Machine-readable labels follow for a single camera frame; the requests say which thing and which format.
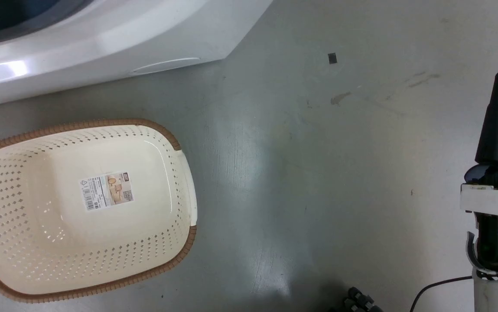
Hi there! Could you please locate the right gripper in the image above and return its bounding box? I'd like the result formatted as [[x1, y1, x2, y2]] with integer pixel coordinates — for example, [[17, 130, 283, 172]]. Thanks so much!
[[460, 71, 498, 220]]

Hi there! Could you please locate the white washing machine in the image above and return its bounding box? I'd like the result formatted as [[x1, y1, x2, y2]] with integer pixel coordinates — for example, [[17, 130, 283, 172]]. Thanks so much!
[[0, 0, 273, 110]]

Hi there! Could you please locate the cream laundry basket brown rim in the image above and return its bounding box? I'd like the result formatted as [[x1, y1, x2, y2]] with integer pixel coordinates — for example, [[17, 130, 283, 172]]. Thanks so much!
[[0, 118, 198, 303]]

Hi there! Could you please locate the paper label sticker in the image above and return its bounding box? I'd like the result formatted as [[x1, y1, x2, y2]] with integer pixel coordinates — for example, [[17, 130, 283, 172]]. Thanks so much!
[[78, 171, 135, 212]]

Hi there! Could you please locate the thin black cable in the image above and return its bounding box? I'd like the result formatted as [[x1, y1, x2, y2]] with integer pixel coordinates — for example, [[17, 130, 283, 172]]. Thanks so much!
[[409, 275, 475, 312]]

